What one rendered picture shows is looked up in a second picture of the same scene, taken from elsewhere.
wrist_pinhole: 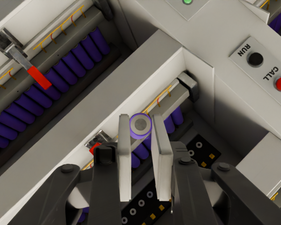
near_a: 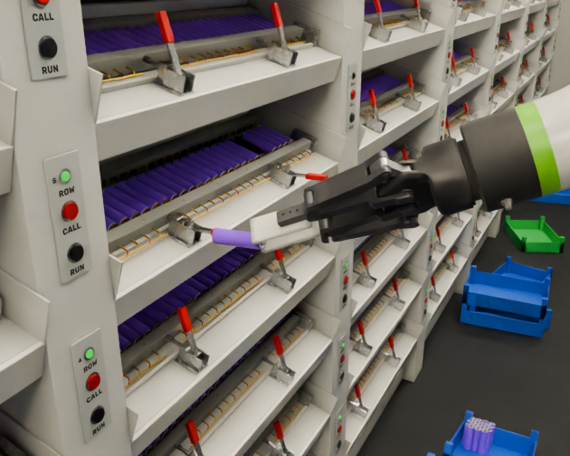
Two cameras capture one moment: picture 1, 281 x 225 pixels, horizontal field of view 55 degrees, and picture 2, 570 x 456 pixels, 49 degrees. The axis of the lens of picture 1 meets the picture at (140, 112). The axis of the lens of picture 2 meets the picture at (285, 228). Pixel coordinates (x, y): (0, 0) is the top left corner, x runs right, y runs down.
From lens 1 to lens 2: 0.64 m
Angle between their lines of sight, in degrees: 66
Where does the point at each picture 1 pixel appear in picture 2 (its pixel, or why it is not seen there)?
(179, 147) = (285, 222)
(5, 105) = (190, 308)
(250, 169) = (126, 141)
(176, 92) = not seen: hidden behind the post
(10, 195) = (244, 227)
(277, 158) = (107, 137)
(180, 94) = not seen: hidden behind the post
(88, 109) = (187, 270)
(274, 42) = (44, 263)
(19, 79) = (177, 328)
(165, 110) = (119, 239)
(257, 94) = (92, 213)
